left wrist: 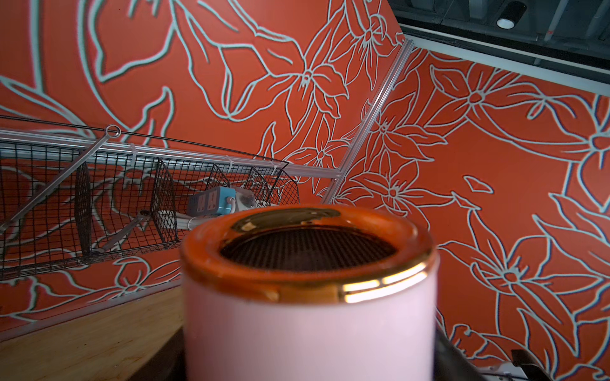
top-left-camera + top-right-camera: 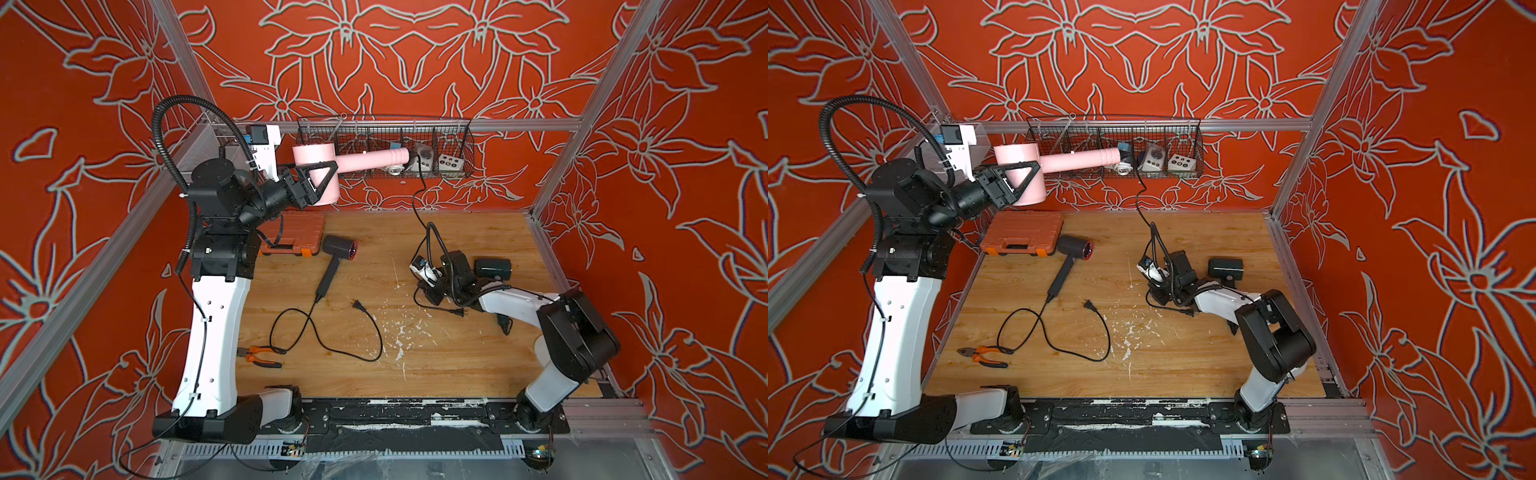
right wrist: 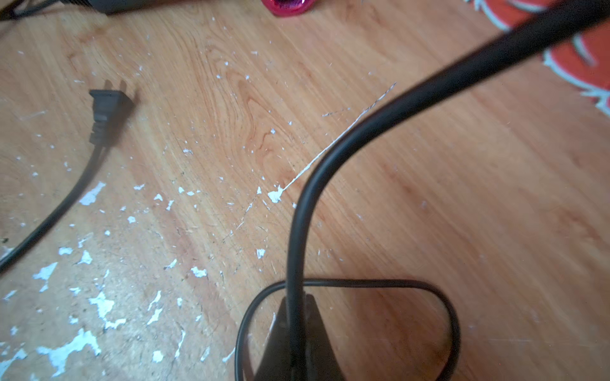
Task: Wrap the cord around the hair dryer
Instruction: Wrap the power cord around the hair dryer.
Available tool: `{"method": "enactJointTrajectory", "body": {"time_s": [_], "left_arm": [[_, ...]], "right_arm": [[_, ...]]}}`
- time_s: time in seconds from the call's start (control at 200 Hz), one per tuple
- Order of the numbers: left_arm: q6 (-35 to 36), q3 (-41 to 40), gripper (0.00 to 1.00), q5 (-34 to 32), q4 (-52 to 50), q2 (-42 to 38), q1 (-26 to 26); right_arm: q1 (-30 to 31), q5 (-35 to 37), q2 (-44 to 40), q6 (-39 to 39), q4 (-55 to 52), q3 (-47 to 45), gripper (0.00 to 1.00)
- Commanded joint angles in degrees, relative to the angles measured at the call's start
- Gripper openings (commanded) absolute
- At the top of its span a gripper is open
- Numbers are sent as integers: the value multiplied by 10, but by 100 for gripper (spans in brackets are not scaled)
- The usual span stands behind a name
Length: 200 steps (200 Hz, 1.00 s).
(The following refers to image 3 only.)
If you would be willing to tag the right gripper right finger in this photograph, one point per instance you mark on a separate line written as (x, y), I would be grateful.
(320, 360)

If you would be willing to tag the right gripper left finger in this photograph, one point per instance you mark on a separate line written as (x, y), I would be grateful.
(276, 360)

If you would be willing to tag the black magenta hair dryer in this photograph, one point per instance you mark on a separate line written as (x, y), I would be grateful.
(276, 7)

